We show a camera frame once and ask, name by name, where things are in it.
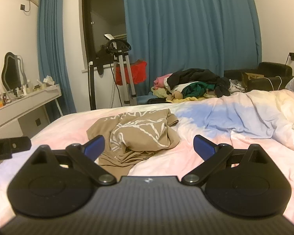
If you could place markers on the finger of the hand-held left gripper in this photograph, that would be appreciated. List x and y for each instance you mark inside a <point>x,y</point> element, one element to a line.
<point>20,144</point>

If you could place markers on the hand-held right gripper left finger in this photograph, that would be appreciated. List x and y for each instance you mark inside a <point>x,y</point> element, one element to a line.
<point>94,148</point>

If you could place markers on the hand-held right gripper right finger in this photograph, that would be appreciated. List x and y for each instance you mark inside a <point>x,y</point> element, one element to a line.
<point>204,148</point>

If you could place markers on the tan printed t-shirt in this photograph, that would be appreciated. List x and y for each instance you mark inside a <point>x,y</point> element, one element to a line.
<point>137,142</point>

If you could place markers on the pile of mixed clothes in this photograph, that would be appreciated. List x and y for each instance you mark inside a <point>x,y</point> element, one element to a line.
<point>272,69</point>

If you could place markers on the white vanity desk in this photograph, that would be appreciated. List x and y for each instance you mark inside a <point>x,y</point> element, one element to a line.
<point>27,102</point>

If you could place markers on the pastel tie-dye duvet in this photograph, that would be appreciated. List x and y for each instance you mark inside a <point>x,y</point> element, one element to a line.
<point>247,117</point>

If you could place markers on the group of cosmetic bottles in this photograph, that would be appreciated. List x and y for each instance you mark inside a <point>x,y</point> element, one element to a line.
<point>22,90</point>

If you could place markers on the tissue box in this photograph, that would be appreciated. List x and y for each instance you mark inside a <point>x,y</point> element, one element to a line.
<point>48,80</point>

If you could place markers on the cardboard box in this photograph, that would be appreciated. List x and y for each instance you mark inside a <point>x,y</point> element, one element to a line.
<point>252,78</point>

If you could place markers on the red cloth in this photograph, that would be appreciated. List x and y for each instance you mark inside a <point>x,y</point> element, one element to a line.
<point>137,72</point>

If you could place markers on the garment steamer stand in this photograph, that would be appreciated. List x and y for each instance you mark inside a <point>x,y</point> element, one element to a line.
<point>122,61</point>

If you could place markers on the narrow blue curtain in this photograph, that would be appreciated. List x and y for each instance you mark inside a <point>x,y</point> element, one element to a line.
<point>51,41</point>

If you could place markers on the wide blue curtain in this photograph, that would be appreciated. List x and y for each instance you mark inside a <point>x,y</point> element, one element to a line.
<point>186,29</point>

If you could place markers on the low wall outlet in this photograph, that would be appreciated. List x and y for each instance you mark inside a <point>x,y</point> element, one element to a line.
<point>38,122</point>

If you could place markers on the black floor stand frame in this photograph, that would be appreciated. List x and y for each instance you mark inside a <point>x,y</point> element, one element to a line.
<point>92,85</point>

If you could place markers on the wavy frame mirror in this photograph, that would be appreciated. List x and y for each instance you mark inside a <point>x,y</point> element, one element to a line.
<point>12,71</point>

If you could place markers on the small black wall socket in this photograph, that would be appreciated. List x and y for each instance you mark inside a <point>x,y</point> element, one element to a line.
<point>22,6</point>

